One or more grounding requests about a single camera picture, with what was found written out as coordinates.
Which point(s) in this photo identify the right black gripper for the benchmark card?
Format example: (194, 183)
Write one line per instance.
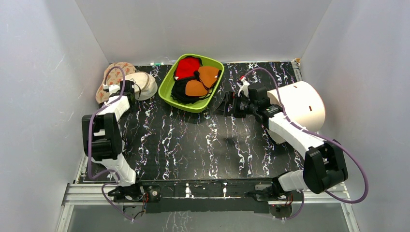
(229, 104)

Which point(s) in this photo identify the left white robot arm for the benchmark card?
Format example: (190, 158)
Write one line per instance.
(102, 138)

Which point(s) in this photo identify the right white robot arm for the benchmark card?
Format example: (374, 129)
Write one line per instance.
(324, 163)

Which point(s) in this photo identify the cream round laundry bag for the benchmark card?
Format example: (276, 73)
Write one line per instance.
(145, 86)

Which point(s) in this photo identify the floral beige laundry bag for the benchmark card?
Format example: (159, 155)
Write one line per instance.
(113, 77)

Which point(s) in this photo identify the orange black bra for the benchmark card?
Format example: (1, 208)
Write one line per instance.
(198, 87)

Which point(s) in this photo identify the red bra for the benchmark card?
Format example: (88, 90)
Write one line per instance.
(187, 67)

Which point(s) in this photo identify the large white cylinder bag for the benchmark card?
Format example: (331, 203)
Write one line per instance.
(295, 110)

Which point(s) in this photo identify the green plastic tray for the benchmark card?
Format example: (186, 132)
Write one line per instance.
(168, 82)

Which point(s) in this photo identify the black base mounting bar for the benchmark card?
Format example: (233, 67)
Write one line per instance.
(208, 195)

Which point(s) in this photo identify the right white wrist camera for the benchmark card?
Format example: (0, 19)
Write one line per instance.
(243, 87)

